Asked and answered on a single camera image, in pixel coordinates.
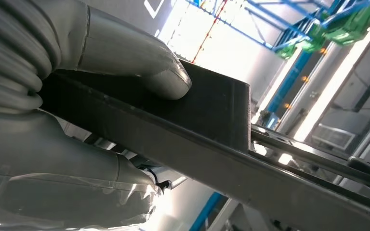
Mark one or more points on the long ceiling light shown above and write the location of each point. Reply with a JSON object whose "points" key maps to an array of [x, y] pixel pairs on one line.
{"points": [[331, 86]]}

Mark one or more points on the green plastic bin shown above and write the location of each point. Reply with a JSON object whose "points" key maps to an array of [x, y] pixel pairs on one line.
{"points": [[351, 28], [306, 43]]}

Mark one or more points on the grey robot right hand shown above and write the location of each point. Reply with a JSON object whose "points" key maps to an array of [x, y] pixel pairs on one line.
{"points": [[44, 178]]}

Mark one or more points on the white ceiling vent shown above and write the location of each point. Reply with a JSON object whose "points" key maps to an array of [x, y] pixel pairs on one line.
{"points": [[333, 137]]}

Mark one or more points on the blue storage rack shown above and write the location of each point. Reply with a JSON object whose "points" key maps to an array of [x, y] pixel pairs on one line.
{"points": [[288, 83]]}

